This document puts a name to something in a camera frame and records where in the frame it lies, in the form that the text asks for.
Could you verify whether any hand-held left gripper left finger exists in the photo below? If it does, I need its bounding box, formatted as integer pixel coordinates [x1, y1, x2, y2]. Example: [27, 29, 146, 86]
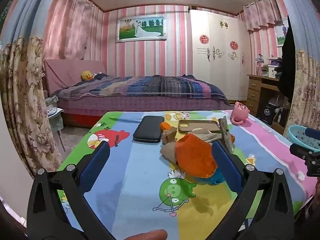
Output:
[26, 141, 115, 240]

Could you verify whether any large framed wall photo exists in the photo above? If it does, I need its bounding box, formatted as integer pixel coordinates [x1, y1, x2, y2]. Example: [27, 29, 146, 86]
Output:
[115, 14, 167, 43]

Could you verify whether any small bottle orange cap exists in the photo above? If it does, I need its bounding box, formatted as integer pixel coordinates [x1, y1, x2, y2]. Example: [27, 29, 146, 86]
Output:
[160, 122, 178, 144]

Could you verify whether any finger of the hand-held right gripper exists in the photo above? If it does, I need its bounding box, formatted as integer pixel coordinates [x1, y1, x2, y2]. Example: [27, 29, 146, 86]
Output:
[304, 127, 320, 142]
[289, 143, 320, 161]

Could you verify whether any pink mug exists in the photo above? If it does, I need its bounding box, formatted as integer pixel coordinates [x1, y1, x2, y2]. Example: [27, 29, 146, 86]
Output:
[230, 101, 250, 125]

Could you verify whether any wooden desk with drawers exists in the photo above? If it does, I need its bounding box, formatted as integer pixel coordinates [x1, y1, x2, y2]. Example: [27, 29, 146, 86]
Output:
[247, 73, 288, 121]

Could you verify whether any long pink curtain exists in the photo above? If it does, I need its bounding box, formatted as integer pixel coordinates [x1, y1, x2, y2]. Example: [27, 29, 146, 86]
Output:
[42, 0, 104, 62]

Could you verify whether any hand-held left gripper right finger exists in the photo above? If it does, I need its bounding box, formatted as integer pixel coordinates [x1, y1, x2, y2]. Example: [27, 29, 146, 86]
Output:
[207, 140, 295, 240]

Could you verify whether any patchwork quilt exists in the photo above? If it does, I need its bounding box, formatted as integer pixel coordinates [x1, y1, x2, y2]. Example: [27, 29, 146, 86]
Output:
[51, 75, 231, 105]

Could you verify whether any purple box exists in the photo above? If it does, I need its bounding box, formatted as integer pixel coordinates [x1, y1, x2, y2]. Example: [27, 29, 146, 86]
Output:
[267, 57, 283, 67]

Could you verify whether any white box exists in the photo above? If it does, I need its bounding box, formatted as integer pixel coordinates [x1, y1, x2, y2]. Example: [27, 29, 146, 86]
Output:
[261, 65, 278, 78]

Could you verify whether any light blue plastic basket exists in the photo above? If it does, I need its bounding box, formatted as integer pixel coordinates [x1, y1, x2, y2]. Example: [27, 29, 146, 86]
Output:
[287, 125, 320, 153]

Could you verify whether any yellow duck plush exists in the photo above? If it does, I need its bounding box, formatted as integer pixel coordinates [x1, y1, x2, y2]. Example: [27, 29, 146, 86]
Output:
[80, 70, 94, 82]

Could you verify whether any blue floral curtain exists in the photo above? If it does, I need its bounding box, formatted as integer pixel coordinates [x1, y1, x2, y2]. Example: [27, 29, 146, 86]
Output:
[0, 0, 63, 178]
[273, 0, 320, 132]

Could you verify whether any white wardrobe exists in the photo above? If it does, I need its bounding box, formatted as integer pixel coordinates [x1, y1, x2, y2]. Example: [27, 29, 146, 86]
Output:
[189, 9, 251, 101]

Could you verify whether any dark hanging garment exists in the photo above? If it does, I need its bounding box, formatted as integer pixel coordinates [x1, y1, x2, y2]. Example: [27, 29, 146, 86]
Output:
[278, 15, 297, 103]

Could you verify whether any desk lamp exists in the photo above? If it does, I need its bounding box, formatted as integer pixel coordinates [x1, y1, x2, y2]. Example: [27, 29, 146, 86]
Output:
[255, 54, 264, 76]

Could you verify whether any orange plush toy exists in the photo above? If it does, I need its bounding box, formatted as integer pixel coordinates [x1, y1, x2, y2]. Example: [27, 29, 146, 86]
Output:
[174, 133, 218, 178]

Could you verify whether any black box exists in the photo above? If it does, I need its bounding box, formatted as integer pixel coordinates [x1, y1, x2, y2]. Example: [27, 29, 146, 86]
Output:
[256, 97, 278, 126]

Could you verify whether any short pink curtain valance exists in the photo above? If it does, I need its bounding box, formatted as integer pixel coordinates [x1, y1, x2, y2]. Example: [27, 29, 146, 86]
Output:
[242, 0, 286, 32]

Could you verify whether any person's left hand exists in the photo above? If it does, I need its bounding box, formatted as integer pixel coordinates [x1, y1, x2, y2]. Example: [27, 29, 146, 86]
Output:
[124, 229, 168, 240]

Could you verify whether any small framed wall photo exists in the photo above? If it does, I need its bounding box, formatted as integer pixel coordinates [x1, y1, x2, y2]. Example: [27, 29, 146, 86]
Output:
[275, 17, 289, 47]

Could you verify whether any tan phone case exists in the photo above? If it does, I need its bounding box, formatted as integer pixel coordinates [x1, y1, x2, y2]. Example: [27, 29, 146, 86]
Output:
[178, 119, 221, 134]

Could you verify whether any bed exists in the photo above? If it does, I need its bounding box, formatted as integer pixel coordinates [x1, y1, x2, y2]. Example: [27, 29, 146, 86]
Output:
[51, 75, 231, 128]

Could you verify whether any pink headboard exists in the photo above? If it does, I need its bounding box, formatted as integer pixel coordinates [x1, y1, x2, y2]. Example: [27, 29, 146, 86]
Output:
[44, 59, 107, 98]

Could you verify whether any torn cardboard strip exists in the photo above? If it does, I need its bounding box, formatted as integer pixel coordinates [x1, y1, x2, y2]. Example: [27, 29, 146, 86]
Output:
[218, 116, 235, 153]

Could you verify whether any brown paper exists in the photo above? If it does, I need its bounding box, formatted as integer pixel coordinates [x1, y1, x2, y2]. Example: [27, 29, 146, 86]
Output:
[160, 142, 181, 167]

